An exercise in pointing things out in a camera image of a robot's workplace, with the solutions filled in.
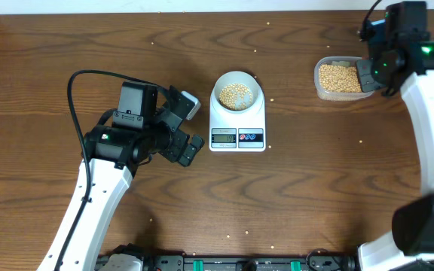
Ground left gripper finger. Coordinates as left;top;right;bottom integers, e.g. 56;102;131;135
188;134;205;151
177;145;197;167

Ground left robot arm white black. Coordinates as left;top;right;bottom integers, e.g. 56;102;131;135
39;82;204;270

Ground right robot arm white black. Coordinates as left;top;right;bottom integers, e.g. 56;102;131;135
356;1;434;270

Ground white digital kitchen scale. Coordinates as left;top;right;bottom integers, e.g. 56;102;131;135
208;84;267;153

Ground grey round bowl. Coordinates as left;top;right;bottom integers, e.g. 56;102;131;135
210;71;263;113

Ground clear plastic soybean container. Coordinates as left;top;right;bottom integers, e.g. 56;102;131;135
314;56;373;102

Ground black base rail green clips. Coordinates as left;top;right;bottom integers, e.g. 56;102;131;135
96;244;359;271

